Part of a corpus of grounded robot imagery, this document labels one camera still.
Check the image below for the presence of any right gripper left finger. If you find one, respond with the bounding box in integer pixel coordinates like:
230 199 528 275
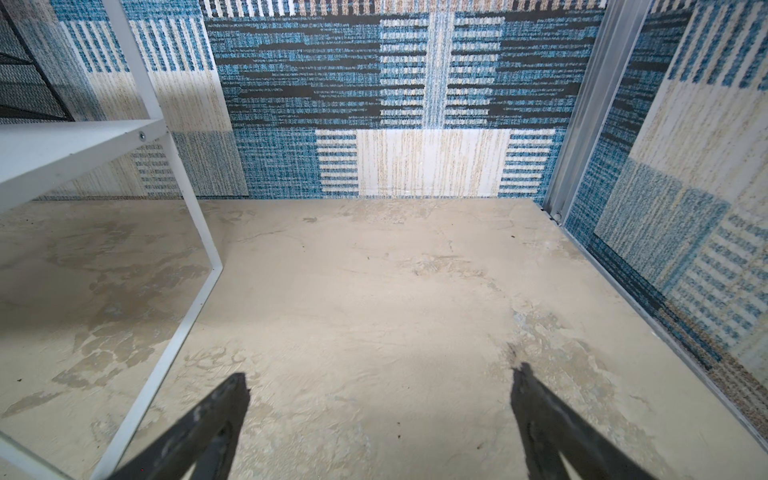
110 372 250 479

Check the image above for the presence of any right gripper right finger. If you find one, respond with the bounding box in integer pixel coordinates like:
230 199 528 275
510 362 653 479

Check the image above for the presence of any white two-tier shelf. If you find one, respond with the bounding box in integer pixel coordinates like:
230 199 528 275
1 1 244 479

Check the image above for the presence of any black wire mesh rack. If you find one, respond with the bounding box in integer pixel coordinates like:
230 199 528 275
1 5 74 125

